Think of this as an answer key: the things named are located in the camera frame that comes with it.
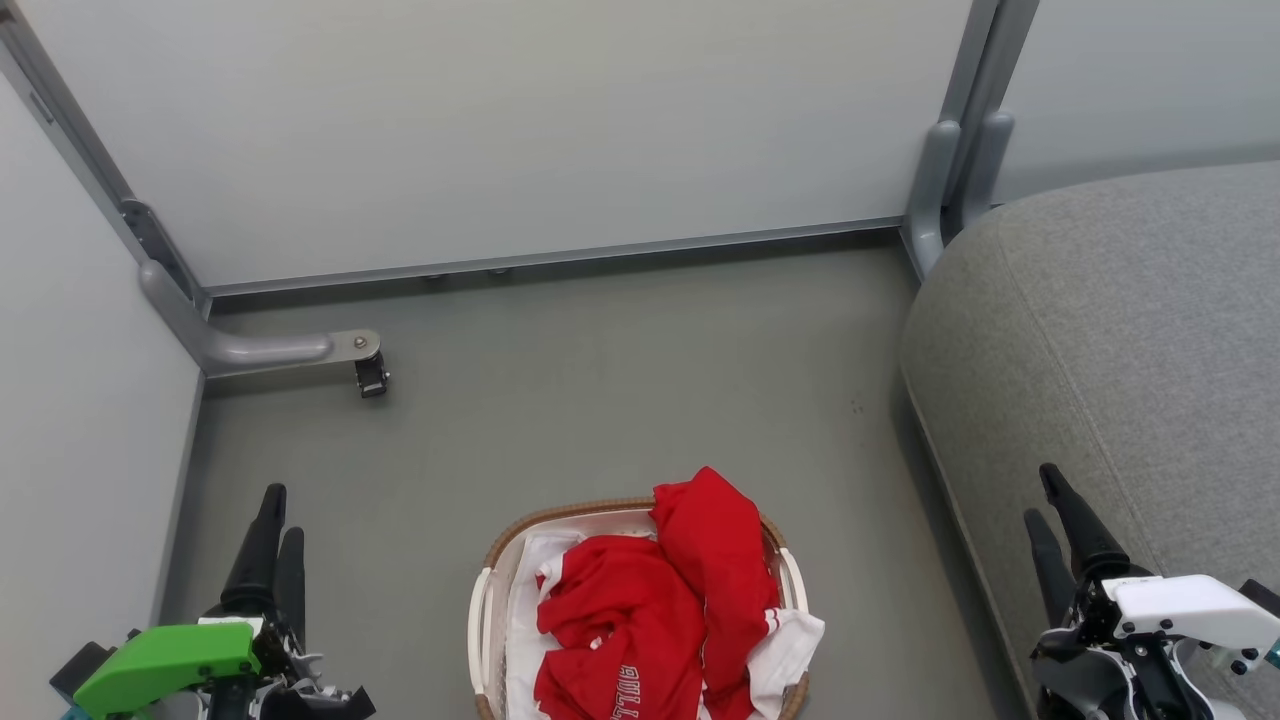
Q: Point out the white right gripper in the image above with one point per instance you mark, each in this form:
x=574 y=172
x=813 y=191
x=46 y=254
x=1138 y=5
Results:
x=1170 y=605

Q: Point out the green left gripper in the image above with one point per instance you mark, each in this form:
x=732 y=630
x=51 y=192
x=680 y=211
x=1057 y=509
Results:
x=170 y=660

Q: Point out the red Bulls print garment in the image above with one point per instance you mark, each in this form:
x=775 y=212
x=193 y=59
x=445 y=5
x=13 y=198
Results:
x=610 y=600

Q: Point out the red garment with striped hem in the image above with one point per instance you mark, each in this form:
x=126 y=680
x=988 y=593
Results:
x=710 y=540

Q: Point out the grey fabric sofa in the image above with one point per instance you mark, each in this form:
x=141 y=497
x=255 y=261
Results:
x=1100 y=350

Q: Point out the black caster wheel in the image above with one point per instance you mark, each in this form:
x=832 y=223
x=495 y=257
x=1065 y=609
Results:
x=372 y=378

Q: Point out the white cloth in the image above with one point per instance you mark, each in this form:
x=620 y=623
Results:
x=520 y=650

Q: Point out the grey double partition foot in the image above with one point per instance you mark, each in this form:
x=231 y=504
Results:
x=940 y=190

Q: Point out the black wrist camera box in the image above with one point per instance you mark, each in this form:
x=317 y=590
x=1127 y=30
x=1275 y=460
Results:
x=80 y=670

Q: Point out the grey partition bottom rail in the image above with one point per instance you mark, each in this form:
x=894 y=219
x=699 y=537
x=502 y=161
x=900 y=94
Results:
x=550 y=257

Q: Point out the grey partition corner post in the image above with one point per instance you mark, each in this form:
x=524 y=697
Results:
x=985 y=60

